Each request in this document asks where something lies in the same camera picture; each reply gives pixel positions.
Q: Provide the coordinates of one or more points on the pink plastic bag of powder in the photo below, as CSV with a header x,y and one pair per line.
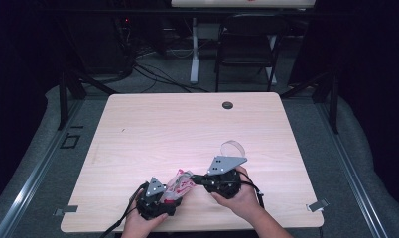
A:
x,y
178,186

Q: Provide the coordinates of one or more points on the black folding chair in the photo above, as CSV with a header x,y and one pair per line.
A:
x,y
250,36

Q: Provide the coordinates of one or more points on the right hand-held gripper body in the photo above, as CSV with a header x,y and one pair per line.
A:
x,y
224,185

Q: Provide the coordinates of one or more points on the white desk leg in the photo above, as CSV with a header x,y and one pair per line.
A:
x,y
273,72
194,62

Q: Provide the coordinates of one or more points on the grey table clamp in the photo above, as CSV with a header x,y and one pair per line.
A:
x,y
68,209
317,205

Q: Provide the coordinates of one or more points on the dark round table grommet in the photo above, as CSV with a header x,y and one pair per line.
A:
x,y
227,105

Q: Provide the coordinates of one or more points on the person's left hand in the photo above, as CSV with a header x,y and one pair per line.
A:
x,y
138,228

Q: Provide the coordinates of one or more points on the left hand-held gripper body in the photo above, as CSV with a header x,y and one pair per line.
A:
x,y
151,205

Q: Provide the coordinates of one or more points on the black metal stand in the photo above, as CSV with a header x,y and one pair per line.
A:
x,y
334,105
63,99

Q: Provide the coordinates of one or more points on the aluminium floor rail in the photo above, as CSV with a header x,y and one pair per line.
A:
x,y
32,180
353,175

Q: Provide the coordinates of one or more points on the person's right hand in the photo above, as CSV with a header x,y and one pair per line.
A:
x,y
245,201

